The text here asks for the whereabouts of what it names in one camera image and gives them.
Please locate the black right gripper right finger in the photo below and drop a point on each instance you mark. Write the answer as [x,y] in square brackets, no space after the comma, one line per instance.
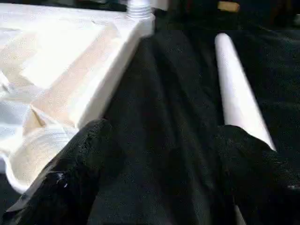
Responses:
[262,183]

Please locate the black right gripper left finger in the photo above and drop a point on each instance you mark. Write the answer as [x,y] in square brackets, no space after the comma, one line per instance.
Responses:
[61,187]

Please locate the white plastic table leg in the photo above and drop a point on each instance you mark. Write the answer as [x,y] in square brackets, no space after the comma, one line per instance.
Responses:
[236,84]
[139,8]

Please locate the white plastic table top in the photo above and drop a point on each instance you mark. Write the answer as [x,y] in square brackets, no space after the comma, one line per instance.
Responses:
[56,61]

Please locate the black mat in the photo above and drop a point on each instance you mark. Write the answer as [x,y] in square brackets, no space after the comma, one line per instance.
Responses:
[164,117]

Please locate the large black furniture piece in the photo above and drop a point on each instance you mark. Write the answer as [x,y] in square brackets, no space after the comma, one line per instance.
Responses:
[197,7]

